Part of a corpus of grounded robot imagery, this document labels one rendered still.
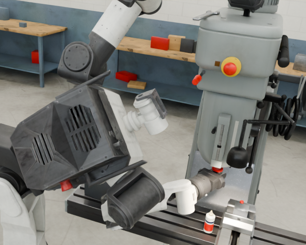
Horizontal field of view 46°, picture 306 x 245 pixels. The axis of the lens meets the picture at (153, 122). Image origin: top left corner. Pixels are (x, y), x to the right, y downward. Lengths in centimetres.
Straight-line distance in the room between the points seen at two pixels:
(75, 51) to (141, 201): 46
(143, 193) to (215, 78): 49
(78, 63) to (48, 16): 570
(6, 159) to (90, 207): 70
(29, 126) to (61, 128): 11
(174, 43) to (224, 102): 402
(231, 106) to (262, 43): 30
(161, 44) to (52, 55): 236
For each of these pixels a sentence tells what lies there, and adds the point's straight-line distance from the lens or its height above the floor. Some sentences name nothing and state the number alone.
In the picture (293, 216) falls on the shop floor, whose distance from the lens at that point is 367.
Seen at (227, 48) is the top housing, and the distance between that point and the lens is 115.
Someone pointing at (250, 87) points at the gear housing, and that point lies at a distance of 127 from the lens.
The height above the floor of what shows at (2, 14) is 98.
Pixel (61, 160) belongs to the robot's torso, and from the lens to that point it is 96.
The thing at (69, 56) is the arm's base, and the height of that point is 177.
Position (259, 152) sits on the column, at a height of 119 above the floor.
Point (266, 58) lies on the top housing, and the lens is 116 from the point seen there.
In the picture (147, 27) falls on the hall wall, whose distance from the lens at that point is 592.
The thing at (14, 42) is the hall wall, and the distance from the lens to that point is 728.
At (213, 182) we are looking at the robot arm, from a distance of 147.
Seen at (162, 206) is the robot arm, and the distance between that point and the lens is 136.
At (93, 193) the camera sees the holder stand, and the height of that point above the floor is 100.
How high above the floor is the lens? 204
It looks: 24 degrees down
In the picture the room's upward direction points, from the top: 5 degrees clockwise
